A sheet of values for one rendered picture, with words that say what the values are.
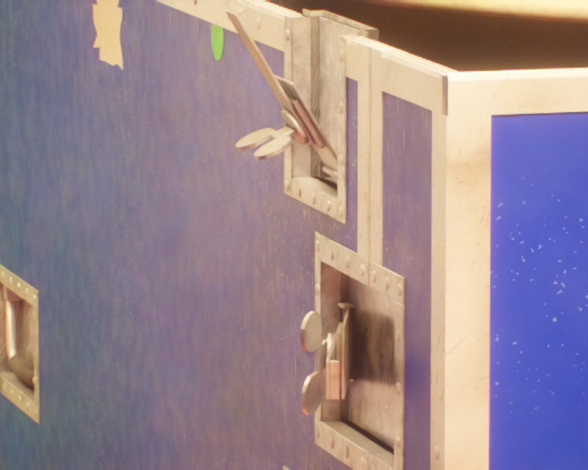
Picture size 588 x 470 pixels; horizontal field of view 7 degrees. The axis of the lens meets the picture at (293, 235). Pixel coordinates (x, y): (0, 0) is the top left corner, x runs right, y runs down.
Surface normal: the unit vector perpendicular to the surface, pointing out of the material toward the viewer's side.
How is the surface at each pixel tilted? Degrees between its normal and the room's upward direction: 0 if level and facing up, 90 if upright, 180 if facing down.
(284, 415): 90
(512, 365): 90
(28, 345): 90
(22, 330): 90
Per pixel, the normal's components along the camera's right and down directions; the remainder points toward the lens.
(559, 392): 0.28, 0.14
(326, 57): -0.96, 0.04
